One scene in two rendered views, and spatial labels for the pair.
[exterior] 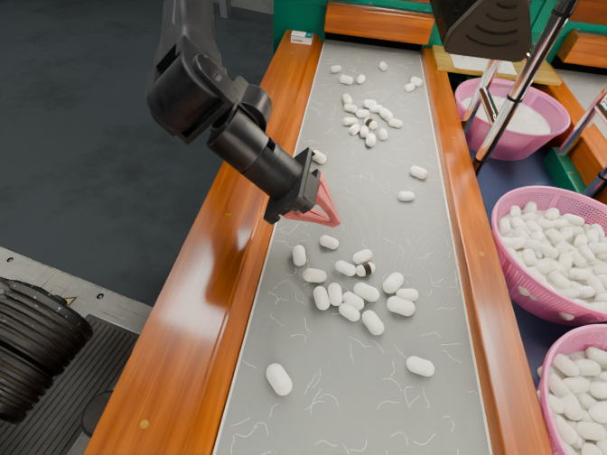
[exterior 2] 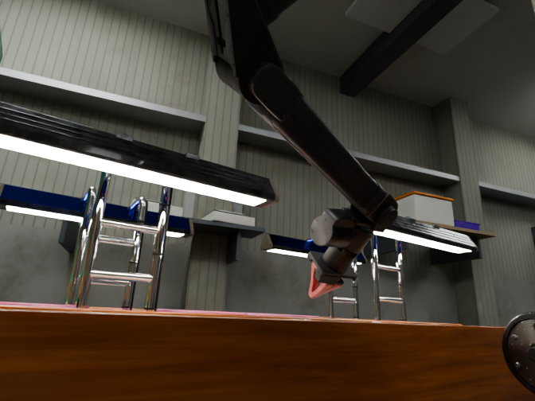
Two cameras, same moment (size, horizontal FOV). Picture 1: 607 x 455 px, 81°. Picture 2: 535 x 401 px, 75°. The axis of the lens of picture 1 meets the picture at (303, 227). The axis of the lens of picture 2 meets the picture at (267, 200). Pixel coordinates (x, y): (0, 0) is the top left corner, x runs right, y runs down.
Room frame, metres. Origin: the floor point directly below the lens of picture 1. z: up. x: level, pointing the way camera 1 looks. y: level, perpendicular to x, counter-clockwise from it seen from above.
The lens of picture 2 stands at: (0.91, 0.53, 0.77)
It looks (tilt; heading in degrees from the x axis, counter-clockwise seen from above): 18 degrees up; 233
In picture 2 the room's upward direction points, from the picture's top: 3 degrees clockwise
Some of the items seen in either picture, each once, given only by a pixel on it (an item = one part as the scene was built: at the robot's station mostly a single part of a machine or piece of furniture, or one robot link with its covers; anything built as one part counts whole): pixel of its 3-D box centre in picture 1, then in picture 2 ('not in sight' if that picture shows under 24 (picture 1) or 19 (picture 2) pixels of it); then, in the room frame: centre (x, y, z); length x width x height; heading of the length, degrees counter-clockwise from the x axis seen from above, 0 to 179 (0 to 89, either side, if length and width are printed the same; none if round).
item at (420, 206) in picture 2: not in sight; (419, 214); (-2.25, -1.19, 1.76); 0.49 x 0.41 x 0.28; 164
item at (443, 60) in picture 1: (492, 64); not in sight; (1.05, -0.49, 0.77); 0.33 x 0.15 x 0.01; 86
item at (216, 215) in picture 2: not in sight; (226, 221); (-0.43, -1.76, 1.43); 0.37 x 0.35 x 0.09; 164
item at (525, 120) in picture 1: (499, 125); not in sight; (0.83, -0.47, 0.71); 0.22 x 0.22 x 0.06
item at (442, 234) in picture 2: not in sight; (421, 231); (-0.28, -0.12, 1.08); 0.62 x 0.08 x 0.07; 176
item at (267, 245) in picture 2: not in sight; (318, 250); (-0.32, -0.67, 1.08); 0.62 x 0.08 x 0.07; 176
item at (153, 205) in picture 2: not in sight; (154, 212); (0.09, -1.91, 1.43); 0.37 x 0.35 x 0.09; 164
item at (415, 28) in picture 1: (378, 22); not in sight; (1.13, -0.15, 0.83); 0.30 x 0.06 x 0.07; 86
